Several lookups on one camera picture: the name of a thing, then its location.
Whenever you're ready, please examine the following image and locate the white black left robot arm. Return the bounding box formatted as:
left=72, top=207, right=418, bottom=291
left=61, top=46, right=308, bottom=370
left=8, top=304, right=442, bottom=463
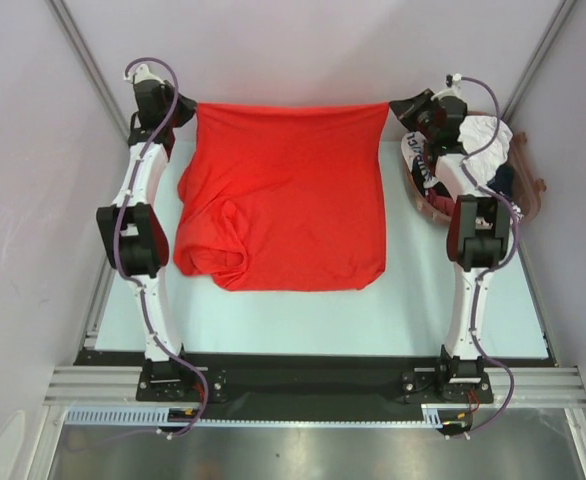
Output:
left=96, top=57, right=205, bottom=402

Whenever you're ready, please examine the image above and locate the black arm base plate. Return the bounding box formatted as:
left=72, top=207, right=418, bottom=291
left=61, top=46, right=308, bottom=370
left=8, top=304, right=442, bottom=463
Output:
left=72, top=349, right=557, bottom=422

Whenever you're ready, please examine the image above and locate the red tank top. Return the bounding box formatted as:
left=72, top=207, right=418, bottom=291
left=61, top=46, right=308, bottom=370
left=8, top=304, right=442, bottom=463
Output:
left=173, top=103, right=388, bottom=292

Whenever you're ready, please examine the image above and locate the white printed tank top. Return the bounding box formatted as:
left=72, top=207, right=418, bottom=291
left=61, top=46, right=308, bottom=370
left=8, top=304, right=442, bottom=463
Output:
left=401, top=115, right=513, bottom=199

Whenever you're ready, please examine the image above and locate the brown translucent laundry basket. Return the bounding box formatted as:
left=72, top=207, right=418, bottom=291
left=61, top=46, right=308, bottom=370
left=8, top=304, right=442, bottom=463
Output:
left=404, top=112, right=546, bottom=225

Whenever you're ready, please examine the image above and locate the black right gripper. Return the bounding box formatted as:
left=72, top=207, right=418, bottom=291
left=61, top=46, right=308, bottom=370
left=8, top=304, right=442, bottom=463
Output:
left=389, top=89, right=440, bottom=142

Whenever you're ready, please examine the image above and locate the aluminium frame rail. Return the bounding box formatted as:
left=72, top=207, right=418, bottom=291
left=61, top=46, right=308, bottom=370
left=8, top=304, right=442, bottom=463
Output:
left=44, top=366, right=586, bottom=408

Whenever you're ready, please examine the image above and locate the white slotted cable duct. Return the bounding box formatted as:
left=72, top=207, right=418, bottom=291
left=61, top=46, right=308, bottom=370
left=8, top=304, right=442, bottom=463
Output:
left=65, top=406, right=470, bottom=429

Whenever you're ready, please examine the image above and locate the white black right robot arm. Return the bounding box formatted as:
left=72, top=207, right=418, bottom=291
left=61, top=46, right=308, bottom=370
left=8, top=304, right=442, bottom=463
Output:
left=389, top=74, right=519, bottom=403

